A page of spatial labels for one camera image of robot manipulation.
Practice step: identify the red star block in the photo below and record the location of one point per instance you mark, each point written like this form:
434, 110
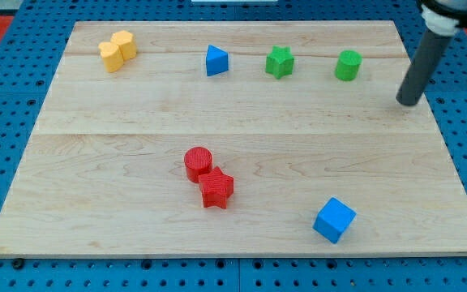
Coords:
216, 188

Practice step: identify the red cylinder block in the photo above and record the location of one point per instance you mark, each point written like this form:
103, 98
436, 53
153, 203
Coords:
197, 161

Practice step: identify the wooden board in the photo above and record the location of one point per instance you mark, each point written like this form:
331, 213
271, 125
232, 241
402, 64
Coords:
103, 173

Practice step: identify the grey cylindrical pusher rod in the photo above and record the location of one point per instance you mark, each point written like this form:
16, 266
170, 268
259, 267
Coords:
425, 61

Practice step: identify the green star block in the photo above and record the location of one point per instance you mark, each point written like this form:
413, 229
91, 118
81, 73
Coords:
279, 62

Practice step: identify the robot arm end white collar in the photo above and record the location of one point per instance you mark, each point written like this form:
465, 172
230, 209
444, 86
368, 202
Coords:
444, 17

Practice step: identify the blue cube block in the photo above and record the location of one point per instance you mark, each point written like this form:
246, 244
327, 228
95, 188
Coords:
333, 220

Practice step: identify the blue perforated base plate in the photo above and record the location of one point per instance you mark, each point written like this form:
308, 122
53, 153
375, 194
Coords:
29, 54

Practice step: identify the blue triangle block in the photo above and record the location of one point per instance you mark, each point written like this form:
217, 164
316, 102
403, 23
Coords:
217, 61

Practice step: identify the yellow hexagon block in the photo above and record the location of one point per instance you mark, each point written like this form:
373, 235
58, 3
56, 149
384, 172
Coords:
126, 43

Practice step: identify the green cylinder block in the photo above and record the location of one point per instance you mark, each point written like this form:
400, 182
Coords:
347, 65

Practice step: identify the yellow heart block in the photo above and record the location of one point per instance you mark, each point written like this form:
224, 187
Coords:
111, 56

